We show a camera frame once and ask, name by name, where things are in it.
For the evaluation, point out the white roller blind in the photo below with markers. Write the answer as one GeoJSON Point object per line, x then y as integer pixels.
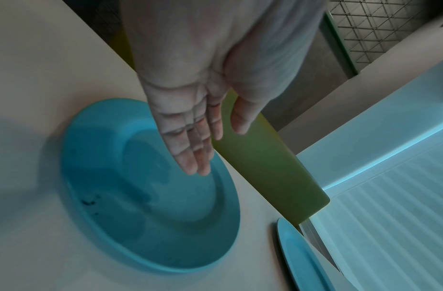
{"type": "Point", "coordinates": [387, 227]}

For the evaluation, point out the green bench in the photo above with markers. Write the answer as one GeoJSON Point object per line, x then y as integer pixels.
{"type": "Point", "coordinates": [272, 170]}

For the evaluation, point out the blue plate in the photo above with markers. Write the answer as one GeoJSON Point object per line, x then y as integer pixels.
{"type": "Point", "coordinates": [135, 213]}
{"type": "Point", "coordinates": [297, 255]}

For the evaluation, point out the person's left hand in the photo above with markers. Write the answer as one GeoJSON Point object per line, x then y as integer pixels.
{"type": "Point", "coordinates": [207, 42]}

